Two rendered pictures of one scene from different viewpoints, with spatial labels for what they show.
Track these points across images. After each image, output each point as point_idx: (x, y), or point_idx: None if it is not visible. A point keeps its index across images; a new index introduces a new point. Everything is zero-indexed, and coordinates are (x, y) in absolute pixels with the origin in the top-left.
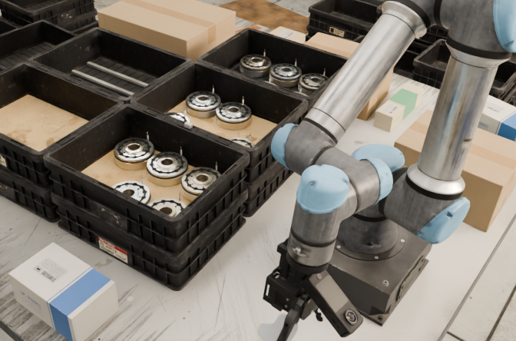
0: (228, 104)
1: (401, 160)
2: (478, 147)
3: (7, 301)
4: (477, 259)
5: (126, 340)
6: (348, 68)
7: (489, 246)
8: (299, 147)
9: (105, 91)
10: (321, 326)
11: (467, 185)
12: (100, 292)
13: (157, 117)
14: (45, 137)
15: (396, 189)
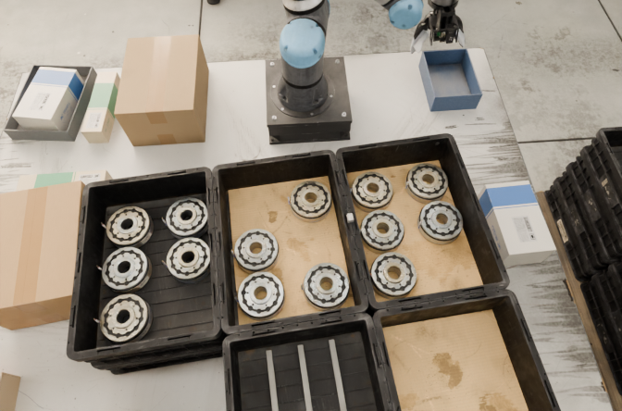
0: (247, 264)
1: (298, 18)
2: (154, 62)
3: (547, 267)
4: (241, 64)
5: (484, 177)
6: None
7: (222, 64)
8: None
9: (375, 357)
10: (371, 102)
11: (200, 63)
12: (499, 184)
13: (365, 256)
14: (454, 394)
15: (320, 20)
